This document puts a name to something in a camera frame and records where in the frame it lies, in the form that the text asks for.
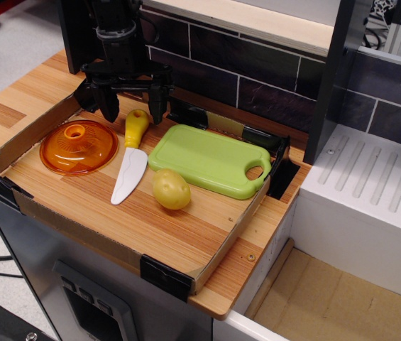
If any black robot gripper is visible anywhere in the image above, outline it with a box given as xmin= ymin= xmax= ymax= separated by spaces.
xmin=82 ymin=21 xmax=174 ymax=124

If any yellow handled white toy knife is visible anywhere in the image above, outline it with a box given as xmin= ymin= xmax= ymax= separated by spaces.
xmin=111 ymin=109 xmax=150 ymax=205

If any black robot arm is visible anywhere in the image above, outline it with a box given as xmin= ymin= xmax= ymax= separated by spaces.
xmin=81 ymin=1 xmax=174 ymax=124

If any green plastic cutting board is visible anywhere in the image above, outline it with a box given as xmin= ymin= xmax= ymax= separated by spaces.
xmin=148 ymin=124 xmax=272 ymax=200

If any cardboard fence with black tape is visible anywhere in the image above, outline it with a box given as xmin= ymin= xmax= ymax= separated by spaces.
xmin=0 ymin=66 xmax=302 ymax=304

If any orange transparent pot lid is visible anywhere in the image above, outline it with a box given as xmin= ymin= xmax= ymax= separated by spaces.
xmin=39 ymin=120 xmax=119 ymax=176

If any yellow toy potato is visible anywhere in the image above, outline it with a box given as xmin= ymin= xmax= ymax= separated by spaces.
xmin=152 ymin=168 xmax=191 ymax=210

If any silver toy oven front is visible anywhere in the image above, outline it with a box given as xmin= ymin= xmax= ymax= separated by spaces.
xmin=0 ymin=202 xmax=213 ymax=340

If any white toy sink drainboard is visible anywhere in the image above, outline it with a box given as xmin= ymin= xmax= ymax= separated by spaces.
xmin=291 ymin=125 xmax=401 ymax=295

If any dark grey vertical post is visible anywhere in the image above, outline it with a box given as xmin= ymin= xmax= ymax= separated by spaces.
xmin=304 ymin=1 xmax=372 ymax=165

